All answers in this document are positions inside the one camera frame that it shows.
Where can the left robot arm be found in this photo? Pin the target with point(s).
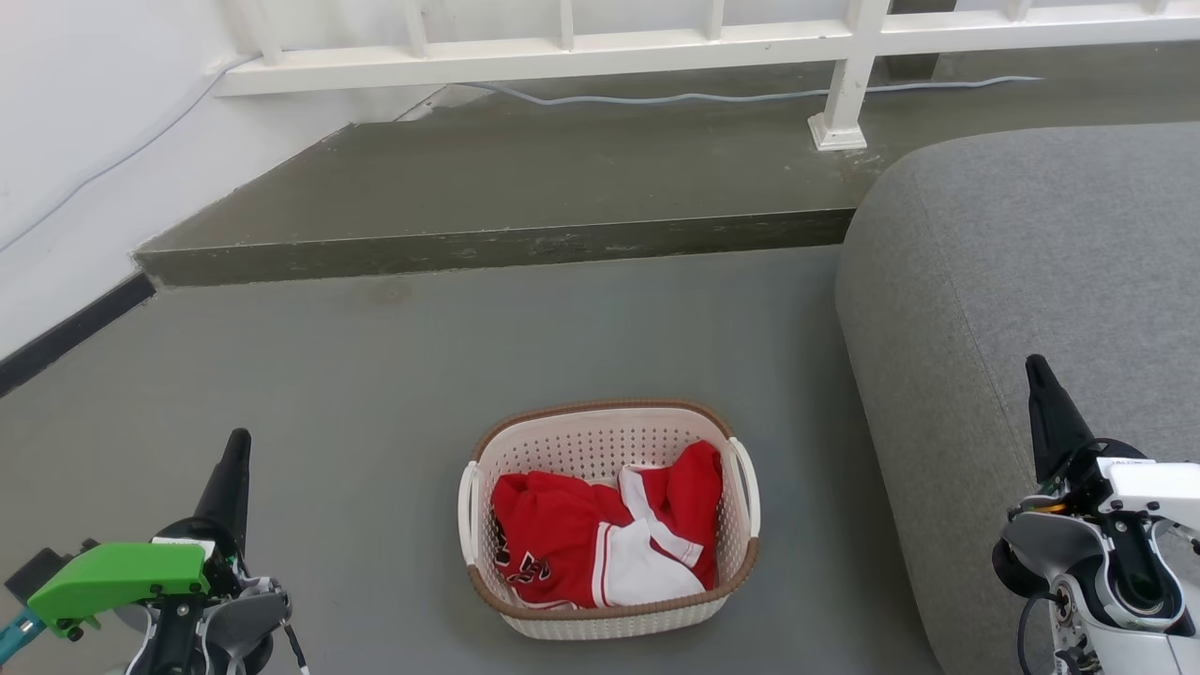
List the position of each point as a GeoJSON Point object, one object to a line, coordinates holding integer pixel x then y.
{"type": "Point", "coordinates": [225, 623]}

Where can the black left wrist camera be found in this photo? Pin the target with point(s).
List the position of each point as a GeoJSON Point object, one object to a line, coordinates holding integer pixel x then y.
{"type": "Point", "coordinates": [42, 565]}

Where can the white wooden railing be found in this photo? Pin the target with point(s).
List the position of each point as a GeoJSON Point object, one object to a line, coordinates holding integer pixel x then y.
{"type": "Point", "coordinates": [562, 56]}

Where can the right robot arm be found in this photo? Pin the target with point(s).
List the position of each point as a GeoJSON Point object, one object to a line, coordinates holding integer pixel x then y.
{"type": "Point", "coordinates": [1097, 581]}

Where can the raised concrete platform step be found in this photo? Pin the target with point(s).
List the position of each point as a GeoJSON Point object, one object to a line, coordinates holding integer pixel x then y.
{"type": "Point", "coordinates": [562, 178]}

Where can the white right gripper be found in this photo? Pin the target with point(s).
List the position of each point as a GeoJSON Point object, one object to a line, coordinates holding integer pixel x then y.
{"type": "Point", "coordinates": [1158, 487]}

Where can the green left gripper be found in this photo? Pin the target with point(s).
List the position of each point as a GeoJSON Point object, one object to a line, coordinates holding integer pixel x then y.
{"type": "Point", "coordinates": [122, 574]}

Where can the grey fabric sofa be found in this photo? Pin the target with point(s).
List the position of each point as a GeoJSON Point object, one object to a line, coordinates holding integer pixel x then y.
{"type": "Point", "coordinates": [1022, 281]}

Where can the red and white jersey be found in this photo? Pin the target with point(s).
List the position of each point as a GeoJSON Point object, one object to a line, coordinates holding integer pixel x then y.
{"type": "Point", "coordinates": [656, 562]}

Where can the black baseboard strip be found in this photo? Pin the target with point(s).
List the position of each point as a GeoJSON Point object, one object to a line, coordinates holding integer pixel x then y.
{"type": "Point", "coordinates": [66, 336]}

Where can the white perforated plastic laundry basket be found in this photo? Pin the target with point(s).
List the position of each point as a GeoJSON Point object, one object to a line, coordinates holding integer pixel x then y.
{"type": "Point", "coordinates": [600, 441]}

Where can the red jersey with black print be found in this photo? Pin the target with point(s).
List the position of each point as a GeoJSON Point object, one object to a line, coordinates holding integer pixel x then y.
{"type": "Point", "coordinates": [553, 525]}

